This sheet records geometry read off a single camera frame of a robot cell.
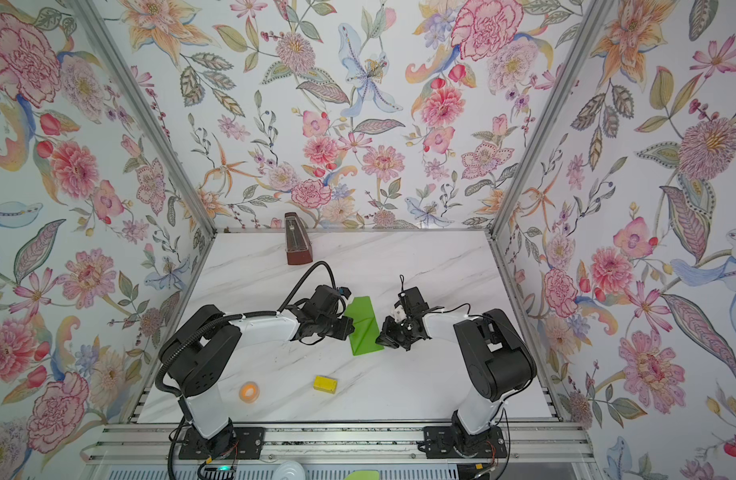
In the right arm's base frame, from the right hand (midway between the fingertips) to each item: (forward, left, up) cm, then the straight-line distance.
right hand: (375, 339), depth 92 cm
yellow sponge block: (-14, +13, 0) cm, 19 cm away
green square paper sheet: (+3, +3, +1) cm, 5 cm away
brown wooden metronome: (+30, +28, +8) cm, 42 cm away
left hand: (+1, +5, +2) cm, 6 cm away
